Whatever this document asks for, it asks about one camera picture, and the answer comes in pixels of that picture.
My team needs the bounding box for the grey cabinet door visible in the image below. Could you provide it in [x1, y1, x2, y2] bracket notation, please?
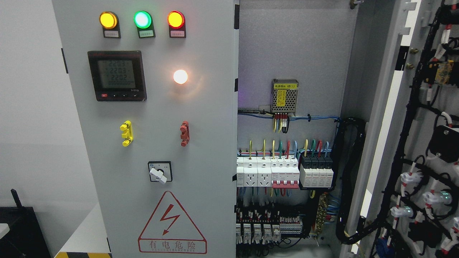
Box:
[52, 0, 239, 258]
[347, 0, 458, 258]

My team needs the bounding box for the red terminal connector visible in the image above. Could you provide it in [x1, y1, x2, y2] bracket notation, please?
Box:
[180, 121, 190, 147]

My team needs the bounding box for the white sockets and breakers row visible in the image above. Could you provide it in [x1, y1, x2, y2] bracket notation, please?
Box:
[236, 156, 299, 189]

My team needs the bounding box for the perforated metal power supply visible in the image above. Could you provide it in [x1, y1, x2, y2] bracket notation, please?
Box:
[271, 78, 299, 114]

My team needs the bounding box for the white glowing indicator light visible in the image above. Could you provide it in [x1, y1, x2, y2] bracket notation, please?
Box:
[173, 69, 189, 85]

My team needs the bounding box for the black white surge protector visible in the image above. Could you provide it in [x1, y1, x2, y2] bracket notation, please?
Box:
[299, 155, 336, 191]

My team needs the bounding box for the yellow terminal connector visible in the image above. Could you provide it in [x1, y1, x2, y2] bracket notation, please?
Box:
[120, 120, 133, 147]

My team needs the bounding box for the lower relay terminal row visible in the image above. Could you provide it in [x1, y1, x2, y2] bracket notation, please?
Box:
[234, 202, 305, 245]

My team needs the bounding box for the red electric hazard sticker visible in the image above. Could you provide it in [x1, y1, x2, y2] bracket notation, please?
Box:
[138, 191, 208, 254]

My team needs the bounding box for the red indicator light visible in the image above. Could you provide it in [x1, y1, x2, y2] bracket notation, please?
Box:
[167, 10, 186, 39]

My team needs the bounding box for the black digital power meter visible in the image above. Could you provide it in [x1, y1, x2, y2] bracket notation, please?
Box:
[87, 51, 147, 101]

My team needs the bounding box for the green indicator light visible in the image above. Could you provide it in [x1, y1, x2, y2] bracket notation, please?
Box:
[133, 10, 156, 39]

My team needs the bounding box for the yellow indicator light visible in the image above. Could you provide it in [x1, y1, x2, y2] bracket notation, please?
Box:
[99, 11, 121, 39]

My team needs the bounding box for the black box at left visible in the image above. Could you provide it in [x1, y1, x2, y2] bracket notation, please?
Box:
[0, 189, 51, 258]

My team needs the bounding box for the black right cable harness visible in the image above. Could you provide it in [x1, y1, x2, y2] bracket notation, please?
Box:
[330, 117, 380, 245]

